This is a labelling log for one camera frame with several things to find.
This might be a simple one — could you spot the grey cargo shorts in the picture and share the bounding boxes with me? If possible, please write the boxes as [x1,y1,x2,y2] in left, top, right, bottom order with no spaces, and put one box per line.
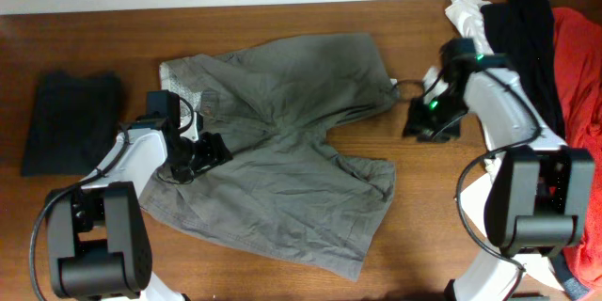
[141,33,397,280]

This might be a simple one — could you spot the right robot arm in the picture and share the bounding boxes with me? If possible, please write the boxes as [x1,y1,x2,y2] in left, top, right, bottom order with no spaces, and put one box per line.
[403,39,594,301]

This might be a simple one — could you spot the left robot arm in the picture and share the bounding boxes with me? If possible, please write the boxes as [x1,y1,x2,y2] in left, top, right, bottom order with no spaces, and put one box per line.
[35,90,232,300]

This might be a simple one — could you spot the white garment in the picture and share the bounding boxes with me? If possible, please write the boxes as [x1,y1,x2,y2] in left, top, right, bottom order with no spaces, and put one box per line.
[445,0,563,291]

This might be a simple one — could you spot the folded dark green shirt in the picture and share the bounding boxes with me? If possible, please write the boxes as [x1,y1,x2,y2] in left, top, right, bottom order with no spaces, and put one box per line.
[21,71,124,177]

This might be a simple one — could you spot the black garment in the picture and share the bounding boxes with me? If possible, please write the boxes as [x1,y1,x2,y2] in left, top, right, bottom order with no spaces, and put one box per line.
[481,0,565,137]

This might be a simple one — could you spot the red garment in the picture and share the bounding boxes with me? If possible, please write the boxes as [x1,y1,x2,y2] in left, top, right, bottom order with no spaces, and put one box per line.
[553,8,601,291]

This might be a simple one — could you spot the blue grey garment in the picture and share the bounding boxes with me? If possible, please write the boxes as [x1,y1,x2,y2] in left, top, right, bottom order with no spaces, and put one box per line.
[550,254,594,301]

